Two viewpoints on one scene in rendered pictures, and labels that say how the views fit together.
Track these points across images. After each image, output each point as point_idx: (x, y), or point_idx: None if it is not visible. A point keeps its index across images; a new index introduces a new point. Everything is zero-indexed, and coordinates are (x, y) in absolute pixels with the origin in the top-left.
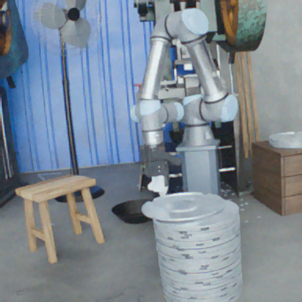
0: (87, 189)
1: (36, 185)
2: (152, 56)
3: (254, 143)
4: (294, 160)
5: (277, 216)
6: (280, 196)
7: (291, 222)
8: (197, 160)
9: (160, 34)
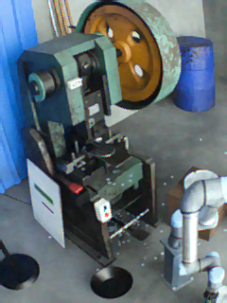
0: None
1: None
2: (193, 228)
3: (172, 194)
4: (218, 208)
5: (205, 242)
6: (208, 231)
7: (219, 245)
8: None
9: (198, 207)
